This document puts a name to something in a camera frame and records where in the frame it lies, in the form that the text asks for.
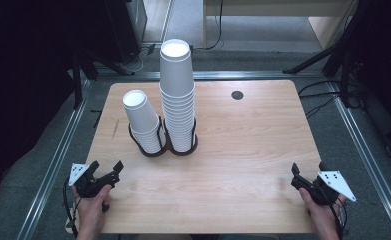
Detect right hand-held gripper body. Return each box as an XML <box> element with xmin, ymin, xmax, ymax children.
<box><xmin>290</xmin><ymin>169</ymin><xmax>357</xmax><ymax>206</ymax></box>

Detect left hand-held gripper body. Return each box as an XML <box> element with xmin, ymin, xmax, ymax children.
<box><xmin>68</xmin><ymin>162</ymin><xmax>121</xmax><ymax>199</ymax></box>

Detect black double cup holder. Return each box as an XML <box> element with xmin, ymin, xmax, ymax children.
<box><xmin>128</xmin><ymin>114</ymin><xmax>199</xmax><ymax>158</ymax></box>

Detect tall stack of paper cups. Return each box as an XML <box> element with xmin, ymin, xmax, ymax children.
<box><xmin>158</xmin><ymin>38</ymin><xmax>197</xmax><ymax>154</ymax></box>

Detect person's left hand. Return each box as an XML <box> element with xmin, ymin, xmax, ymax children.
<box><xmin>71</xmin><ymin>184</ymin><xmax>113</xmax><ymax>234</ymax></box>

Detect person's right hand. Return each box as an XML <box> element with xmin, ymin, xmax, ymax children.
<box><xmin>298</xmin><ymin>187</ymin><xmax>348</xmax><ymax>234</ymax></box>

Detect short stack of paper cups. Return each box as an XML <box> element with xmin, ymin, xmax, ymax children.
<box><xmin>122</xmin><ymin>89</ymin><xmax>167</xmax><ymax>155</ymax></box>

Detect black stand legs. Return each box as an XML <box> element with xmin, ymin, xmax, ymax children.
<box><xmin>70</xmin><ymin>49</ymin><xmax>135</xmax><ymax>110</ymax></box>

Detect black tripod stand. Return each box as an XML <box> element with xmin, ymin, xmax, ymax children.
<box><xmin>282</xmin><ymin>0</ymin><xmax>372</xmax><ymax>109</ymax></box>

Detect dark curtain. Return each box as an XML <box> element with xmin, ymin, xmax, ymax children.
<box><xmin>356</xmin><ymin>0</ymin><xmax>391</xmax><ymax>159</ymax></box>
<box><xmin>0</xmin><ymin>0</ymin><xmax>109</xmax><ymax>228</ymax></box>

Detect dark cabinet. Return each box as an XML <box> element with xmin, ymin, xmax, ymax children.
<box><xmin>103</xmin><ymin>0</ymin><xmax>148</xmax><ymax>65</ymax></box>

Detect light wooden desk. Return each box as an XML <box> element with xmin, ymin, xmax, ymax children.
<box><xmin>202</xmin><ymin>0</ymin><xmax>359</xmax><ymax>51</ymax></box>

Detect left hand-held gripper cable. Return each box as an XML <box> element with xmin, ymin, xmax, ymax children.
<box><xmin>62</xmin><ymin>178</ymin><xmax>82</xmax><ymax>238</ymax></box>

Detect hand-held gripper cable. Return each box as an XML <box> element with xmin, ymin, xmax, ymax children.
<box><xmin>321</xmin><ymin>184</ymin><xmax>349</xmax><ymax>240</ymax></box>
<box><xmin>62</xmin><ymin>178</ymin><xmax>82</xmax><ymax>238</ymax></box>

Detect right hand-held gripper cable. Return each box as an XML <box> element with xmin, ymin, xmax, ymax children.
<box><xmin>321</xmin><ymin>184</ymin><xmax>349</xmax><ymax>240</ymax></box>

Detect metal floor rail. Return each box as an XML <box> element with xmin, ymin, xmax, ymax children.
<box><xmin>16</xmin><ymin>79</ymin><xmax>92</xmax><ymax>240</ymax></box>
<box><xmin>327</xmin><ymin>80</ymin><xmax>391</xmax><ymax>240</ymax></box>
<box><xmin>92</xmin><ymin>70</ymin><xmax>324</xmax><ymax>81</ymax></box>

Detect black floor cable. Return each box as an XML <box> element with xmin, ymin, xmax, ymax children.
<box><xmin>304</xmin><ymin>95</ymin><xmax>339</xmax><ymax>120</ymax></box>
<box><xmin>297</xmin><ymin>79</ymin><xmax>344</xmax><ymax>98</ymax></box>

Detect white floor cable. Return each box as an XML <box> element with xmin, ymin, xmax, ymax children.
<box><xmin>124</xmin><ymin>48</ymin><xmax>150</xmax><ymax>74</ymax></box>

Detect black hanging cable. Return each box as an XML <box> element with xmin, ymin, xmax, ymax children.
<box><xmin>203</xmin><ymin>0</ymin><xmax>225</xmax><ymax>51</ymax></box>

